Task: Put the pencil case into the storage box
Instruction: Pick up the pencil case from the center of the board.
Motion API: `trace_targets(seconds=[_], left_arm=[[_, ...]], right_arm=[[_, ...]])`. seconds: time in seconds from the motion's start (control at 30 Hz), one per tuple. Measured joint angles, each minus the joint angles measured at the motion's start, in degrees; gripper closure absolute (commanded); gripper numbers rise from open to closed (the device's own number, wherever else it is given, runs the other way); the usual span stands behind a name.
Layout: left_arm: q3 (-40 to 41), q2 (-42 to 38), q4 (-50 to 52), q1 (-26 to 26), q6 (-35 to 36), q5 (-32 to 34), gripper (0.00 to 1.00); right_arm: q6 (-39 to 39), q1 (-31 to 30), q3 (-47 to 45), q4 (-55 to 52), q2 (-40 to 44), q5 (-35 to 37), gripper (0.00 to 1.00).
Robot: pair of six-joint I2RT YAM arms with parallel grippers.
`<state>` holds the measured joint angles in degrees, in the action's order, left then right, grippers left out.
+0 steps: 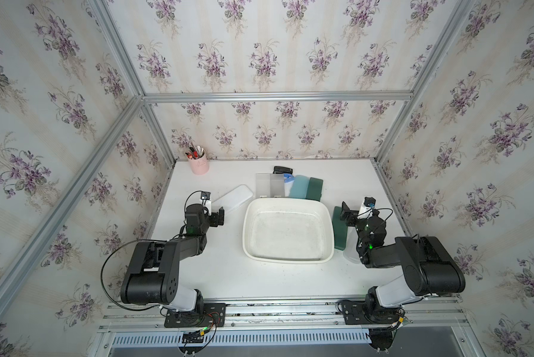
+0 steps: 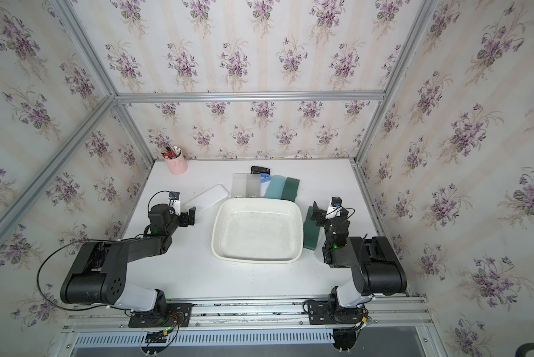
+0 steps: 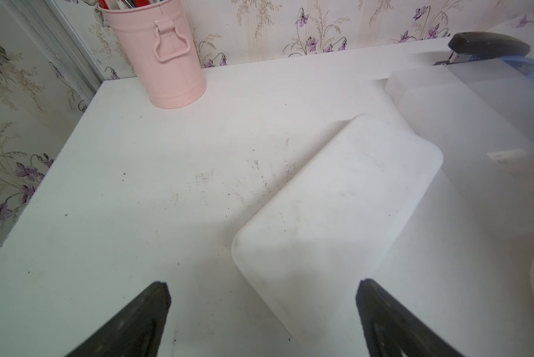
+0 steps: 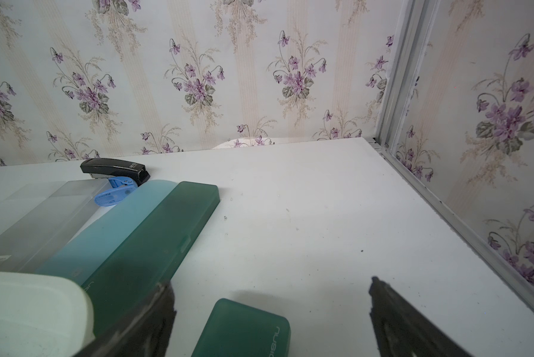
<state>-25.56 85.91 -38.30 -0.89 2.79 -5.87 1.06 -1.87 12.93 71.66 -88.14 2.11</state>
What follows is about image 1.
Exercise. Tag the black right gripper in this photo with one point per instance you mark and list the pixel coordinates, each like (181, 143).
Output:
(345, 212)

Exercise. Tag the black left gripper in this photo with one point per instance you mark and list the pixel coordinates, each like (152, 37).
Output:
(213, 219)

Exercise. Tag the dark green pencil case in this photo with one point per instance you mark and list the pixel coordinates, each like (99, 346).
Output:
(340, 229)
(314, 189)

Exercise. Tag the white pencil case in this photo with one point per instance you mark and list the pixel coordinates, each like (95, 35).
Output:
(233, 199)

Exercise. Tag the light blue pencil case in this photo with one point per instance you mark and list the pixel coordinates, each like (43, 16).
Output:
(299, 187)

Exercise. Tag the white storage basin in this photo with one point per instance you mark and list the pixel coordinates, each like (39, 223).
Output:
(286, 230)

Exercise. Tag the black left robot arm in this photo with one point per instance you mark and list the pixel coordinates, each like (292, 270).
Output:
(153, 273)

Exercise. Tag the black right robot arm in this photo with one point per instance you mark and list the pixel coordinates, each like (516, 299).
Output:
(427, 268)

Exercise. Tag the clear plastic box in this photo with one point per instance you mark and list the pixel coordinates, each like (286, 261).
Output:
(269, 185)

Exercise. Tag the pink pen cup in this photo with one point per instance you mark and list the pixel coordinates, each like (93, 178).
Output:
(199, 166)

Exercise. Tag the blue tape roll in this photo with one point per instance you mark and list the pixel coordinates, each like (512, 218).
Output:
(288, 178)

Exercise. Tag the black stapler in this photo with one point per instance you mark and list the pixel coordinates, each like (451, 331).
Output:
(282, 170)

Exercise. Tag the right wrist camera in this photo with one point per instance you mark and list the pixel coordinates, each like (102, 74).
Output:
(369, 202)

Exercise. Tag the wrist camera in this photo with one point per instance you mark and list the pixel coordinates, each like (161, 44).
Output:
(204, 196)
(369, 202)

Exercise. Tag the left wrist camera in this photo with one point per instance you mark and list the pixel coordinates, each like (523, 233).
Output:
(204, 196)

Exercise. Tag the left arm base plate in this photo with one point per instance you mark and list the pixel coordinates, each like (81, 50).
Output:
(195, 315)

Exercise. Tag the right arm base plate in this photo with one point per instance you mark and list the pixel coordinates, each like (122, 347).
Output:
(359, 312)

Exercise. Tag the aluminium front rail frame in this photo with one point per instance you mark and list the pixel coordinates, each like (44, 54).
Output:
(264, 322)

